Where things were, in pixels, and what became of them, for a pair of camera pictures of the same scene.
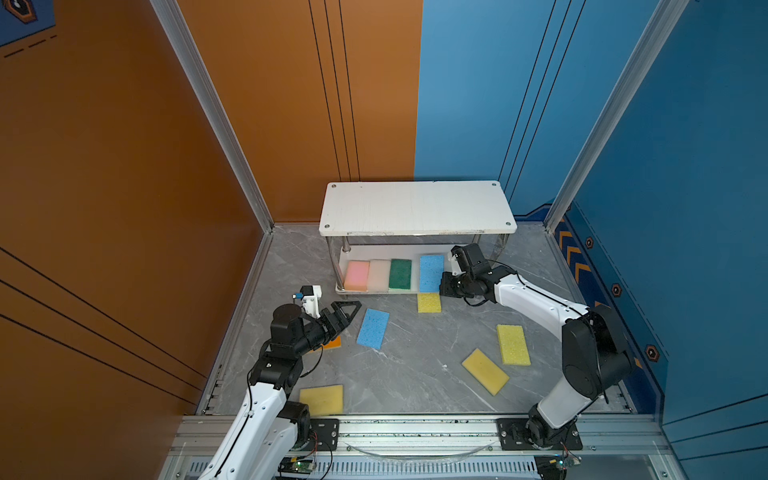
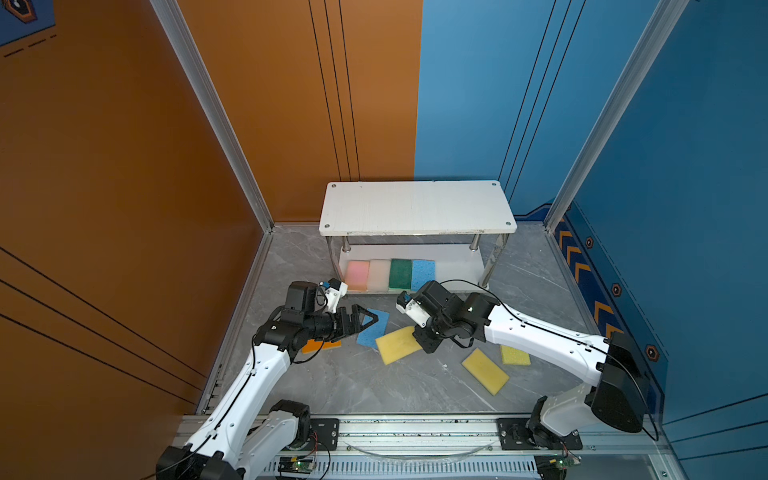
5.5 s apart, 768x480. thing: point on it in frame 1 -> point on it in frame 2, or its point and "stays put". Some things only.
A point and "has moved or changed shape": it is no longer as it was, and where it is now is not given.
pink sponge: [357, 275] stays put
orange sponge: [337, 342] stays put
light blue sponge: [431, 268] has moved or changed shape
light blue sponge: [373, 330] stays put
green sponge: [400, 274] stays put
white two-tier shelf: [385, 236] stays put
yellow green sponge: [513, 344] stays put
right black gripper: [445, 285] -> [428, 346]
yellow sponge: [323, 400] -> [397, 344]
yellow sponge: [485, 371] stays put
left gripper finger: [334, 322] -> [356, 328]
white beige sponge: [378, 278] stays put
